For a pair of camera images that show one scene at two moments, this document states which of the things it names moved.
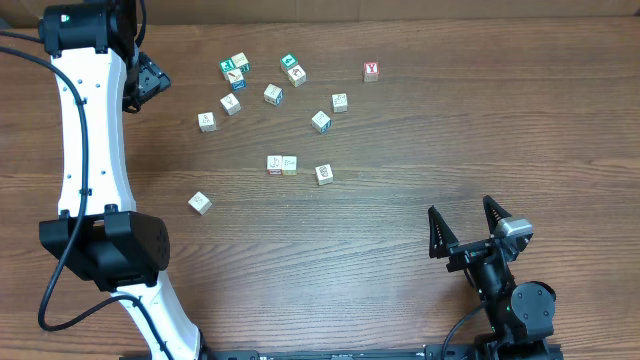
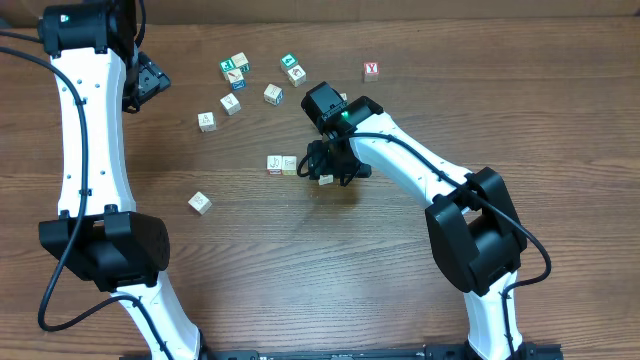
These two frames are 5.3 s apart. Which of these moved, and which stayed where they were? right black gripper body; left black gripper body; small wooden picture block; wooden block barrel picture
Moved: right black gripper body
Stayed: small wooden picture block; wooden block barrel picture; left black gripper body
